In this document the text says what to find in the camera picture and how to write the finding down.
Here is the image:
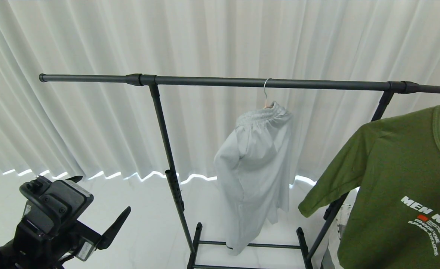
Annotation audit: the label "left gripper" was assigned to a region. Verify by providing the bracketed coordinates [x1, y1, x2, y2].
[59, 176, 131, 262]

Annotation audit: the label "pale grey shorts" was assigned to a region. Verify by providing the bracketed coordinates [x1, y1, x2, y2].
[213, 102, 293, 256]

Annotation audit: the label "pink clothes hanger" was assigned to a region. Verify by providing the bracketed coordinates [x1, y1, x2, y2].
[263, 78, 273, 109]

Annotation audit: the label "green garment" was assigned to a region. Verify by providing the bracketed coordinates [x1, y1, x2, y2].
[298, 105, 440, 269]

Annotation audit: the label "black clothes rack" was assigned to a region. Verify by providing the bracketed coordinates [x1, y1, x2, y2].
[39, 73, 440, 269]

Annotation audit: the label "white laundry basket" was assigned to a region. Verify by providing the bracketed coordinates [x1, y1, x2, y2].
[321, 189, 359, 269]

